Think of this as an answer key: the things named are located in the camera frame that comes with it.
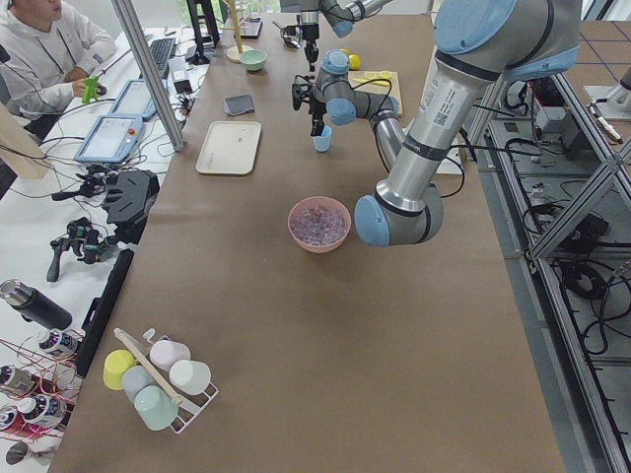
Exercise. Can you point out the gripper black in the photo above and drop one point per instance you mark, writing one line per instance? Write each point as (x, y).
(315, 105)
(309, 32)

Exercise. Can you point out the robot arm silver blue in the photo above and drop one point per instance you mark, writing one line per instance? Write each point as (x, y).
(341, 20)
(477, 42)

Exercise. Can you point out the blue plastic cup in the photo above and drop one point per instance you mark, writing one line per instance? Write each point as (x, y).
(322, 141)

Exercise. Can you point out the metal ice scoop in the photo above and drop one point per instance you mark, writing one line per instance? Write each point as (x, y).
(290, 34)

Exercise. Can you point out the wooden cup tree stand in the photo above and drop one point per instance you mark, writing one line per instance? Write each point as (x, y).
(234, 53)

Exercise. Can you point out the pink plastic cup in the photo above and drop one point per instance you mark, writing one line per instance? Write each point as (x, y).
(165, 353)

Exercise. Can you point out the white plastic cup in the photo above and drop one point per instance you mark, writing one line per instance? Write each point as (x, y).
(191, 377)

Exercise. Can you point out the yellow plastic cup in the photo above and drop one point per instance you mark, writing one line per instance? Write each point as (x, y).
(116, 364)

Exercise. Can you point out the grey plastic cup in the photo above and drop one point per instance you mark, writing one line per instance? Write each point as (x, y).
(134, 380)

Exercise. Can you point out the mint plastic cup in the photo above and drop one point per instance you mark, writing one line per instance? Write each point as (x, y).
(155, 407)

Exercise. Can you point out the yellow lemon near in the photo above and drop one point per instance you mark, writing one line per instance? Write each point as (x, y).
(355, 62)

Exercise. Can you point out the mint green bowl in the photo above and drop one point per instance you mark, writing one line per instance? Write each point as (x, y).
(253, 60)

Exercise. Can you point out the yellow plastic knife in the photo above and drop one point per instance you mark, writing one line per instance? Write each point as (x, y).
(379, 81)

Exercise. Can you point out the wooden cutting board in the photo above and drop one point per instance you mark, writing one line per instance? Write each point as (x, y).
(393, 90)

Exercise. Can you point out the grey folded cloth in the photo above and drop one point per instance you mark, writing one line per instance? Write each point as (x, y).
(238, 105)

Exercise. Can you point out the cream rabbit tray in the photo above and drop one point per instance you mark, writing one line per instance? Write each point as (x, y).
(229, 148)

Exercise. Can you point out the pink bowl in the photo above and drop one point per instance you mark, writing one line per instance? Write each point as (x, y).
(319, 224)

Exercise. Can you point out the black keyboard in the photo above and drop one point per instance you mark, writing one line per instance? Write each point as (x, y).
(162, 50)

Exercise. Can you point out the teach pendant far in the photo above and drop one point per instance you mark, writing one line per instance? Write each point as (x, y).
(135, 98)

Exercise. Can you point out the teach pendant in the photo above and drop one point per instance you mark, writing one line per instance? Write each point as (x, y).
(111, 139)
(135, 98)

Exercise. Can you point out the teach pendant near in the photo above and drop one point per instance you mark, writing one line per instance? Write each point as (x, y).
(111, 139)

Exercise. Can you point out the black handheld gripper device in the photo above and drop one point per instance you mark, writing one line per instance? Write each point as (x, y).
(87, 244)

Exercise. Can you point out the person in white hoodie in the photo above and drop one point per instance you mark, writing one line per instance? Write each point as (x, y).
(53, 49)

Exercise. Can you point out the black thermos bottle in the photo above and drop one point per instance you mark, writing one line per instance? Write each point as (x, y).
(34, 306)

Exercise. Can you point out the aluminium frame post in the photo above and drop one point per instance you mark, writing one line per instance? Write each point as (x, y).
(134, 33)

